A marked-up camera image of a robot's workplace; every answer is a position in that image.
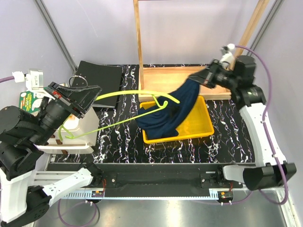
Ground aluminium frame post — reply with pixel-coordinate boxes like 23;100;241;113
33;0;77;73
250;0;284;51

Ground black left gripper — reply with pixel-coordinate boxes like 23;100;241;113
31;80;104;144

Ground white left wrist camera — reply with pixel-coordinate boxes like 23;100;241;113
12;69;44;91

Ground navy blue shorts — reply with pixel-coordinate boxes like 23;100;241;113
135;79;200;140

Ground right aluminium frame post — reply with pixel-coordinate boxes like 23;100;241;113
250;0;284;51

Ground black foam board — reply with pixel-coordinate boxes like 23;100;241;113
71;61;124;95

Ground green printed cardboard box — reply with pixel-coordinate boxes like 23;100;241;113
19;91;44;116

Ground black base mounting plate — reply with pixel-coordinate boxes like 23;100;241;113
45;162;247;199

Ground neon yellow clothes hanger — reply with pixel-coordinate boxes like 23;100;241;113
58;75;181;140

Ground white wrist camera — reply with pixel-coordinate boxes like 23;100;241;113
12;69;44;91
219;44;236;68

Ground white plastic container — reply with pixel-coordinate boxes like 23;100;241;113
37;108;99;155

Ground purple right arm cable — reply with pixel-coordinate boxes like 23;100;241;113
196;44;291;205

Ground left aluminium frame post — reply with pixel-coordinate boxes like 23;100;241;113
33;0;77;73

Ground yellow plastic tray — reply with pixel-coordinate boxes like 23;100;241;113
143;96;214;144

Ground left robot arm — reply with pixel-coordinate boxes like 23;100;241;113
0;82;102;227

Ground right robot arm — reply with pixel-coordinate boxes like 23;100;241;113
189;55;296;191

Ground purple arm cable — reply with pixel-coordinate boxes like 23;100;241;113
196;44;291;205
0;76;101;225

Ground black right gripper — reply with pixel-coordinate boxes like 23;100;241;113
189;59;239;90

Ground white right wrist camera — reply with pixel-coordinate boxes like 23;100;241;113
219;44;236;68

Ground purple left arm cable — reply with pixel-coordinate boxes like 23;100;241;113
0;76;101;225

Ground wooden clothes rack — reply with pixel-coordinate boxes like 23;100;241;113
133;0;269;102

